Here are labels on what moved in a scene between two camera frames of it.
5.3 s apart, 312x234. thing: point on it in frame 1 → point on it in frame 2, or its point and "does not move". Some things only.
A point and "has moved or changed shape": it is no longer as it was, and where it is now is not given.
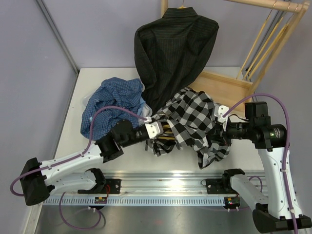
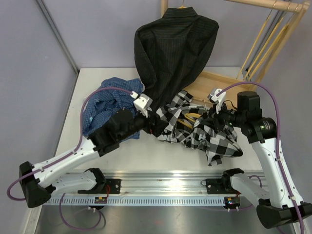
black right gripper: [217, 133] → [219, 126]
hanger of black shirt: [182, 6] does not move
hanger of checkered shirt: [167, 136] → [186, 124]
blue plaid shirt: [126, 93] does not move
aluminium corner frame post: [48, 18] does not move
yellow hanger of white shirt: [268, 49] → [246, 77]
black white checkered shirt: [197, 125] has moved or changed shape
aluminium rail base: [166, 183] does not move
